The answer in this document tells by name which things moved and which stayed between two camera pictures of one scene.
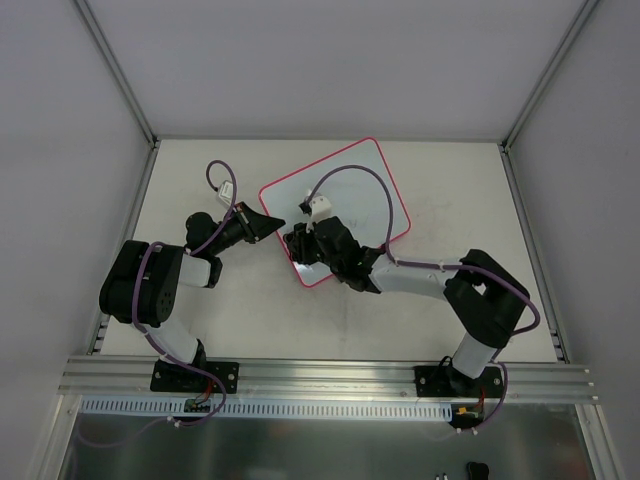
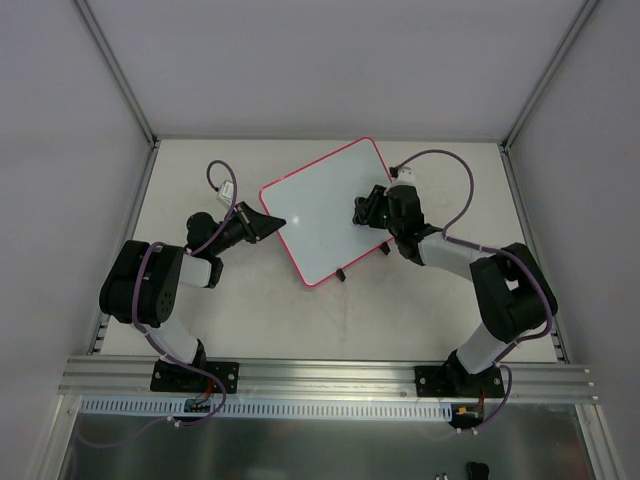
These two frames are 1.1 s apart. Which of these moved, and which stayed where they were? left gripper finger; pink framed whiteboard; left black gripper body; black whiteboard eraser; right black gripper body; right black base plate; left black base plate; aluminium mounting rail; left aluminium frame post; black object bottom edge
Moved: right black gripper body; black whiteboard eraser
Stayed: left gripper finger; pink framed whiteboard; right black base plate; left black gripper body; left black base plate; black object bottom edge; left aluminium frame post; aluminium mounting rail
